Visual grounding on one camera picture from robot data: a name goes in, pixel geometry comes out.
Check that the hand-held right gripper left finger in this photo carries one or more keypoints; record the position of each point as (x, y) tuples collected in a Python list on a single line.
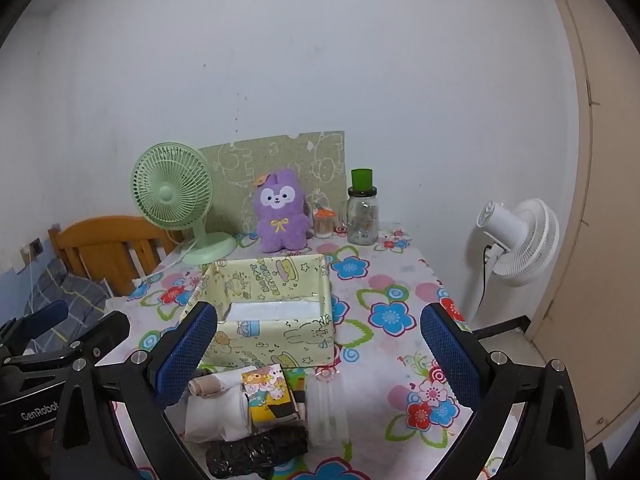
[(186, 355)]

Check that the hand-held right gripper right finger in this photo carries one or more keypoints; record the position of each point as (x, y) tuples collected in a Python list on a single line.
[(450, 360)]

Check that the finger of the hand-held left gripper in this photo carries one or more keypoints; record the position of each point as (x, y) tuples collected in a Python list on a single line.
[(45, 316), (112, 332)]

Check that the beige roll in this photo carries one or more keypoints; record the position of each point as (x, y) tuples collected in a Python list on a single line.
[(205, 386)]

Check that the white plastic bag roll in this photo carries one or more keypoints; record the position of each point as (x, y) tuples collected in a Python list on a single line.
[(220, 415)]

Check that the yellow cartoon print packet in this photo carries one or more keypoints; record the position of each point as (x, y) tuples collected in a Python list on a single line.
[(267, 395)]

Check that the cartoon print storage box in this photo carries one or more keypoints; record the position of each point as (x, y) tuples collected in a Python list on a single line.
[(280, 340)]

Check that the black plastic bag roll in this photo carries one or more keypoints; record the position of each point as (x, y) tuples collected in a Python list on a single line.
[(255, 452)]

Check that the clear plastic packet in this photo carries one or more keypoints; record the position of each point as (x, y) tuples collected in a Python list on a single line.
[(325, 410)]

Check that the grey plaid bedding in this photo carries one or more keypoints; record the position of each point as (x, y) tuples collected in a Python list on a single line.
[(75, 295)]

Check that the wooden chair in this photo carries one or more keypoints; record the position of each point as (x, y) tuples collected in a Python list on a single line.
[(100, 235)]

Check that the white standing fan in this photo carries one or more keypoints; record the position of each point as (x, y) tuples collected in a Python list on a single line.
[(530, 245)]

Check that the green desk fan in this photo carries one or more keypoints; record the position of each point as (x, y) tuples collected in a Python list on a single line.
[(167, 192)]

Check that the purple plush toy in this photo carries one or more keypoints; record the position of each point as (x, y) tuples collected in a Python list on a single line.
[(280, 225)]

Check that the glass jar mug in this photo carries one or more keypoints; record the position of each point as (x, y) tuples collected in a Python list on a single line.
[(362, 220)]

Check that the beige door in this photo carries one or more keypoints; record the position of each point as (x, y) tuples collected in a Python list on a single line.
[(600, 260)]

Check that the orange scissors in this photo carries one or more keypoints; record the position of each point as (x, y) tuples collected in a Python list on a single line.
[(325, 213)]

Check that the green plastic cup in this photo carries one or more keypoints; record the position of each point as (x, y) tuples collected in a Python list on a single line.
[(363, 179)]

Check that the green cartoon print board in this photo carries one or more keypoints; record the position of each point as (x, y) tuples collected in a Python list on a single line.
[(300, 155)]

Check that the wall socket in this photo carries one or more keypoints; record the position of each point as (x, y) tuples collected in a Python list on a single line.
[(36, 246)]

